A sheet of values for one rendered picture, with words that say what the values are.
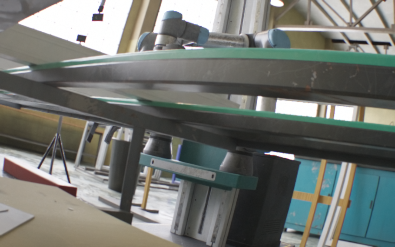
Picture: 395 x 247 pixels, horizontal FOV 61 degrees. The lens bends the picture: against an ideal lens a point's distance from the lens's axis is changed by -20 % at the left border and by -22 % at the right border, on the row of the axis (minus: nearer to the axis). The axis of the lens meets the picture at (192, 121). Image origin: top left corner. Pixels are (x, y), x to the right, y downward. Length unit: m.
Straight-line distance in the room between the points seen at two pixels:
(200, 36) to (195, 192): 0.92
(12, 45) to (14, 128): 8.69
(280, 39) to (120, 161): 4.50
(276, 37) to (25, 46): 1.18
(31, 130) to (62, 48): 8.82
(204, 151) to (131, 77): 1.57
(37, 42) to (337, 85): 0.62
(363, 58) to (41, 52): 0.64
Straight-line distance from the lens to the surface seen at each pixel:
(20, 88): 0.71
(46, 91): 0.73
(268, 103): 1.67
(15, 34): 0.78
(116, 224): 0.56
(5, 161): 1.09
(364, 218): 4.63
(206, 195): 2.10
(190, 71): 0.41
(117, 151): 5.94
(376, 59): 0.31
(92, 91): 1.36
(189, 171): 1.86
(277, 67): 0.35
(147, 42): 2.14
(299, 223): 4.97
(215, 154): 1.98
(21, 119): 9.50
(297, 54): 0.34
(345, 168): 3.14
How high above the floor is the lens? 0.76
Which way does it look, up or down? 5 degrees up
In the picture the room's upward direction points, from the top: 12 degrees clockwise
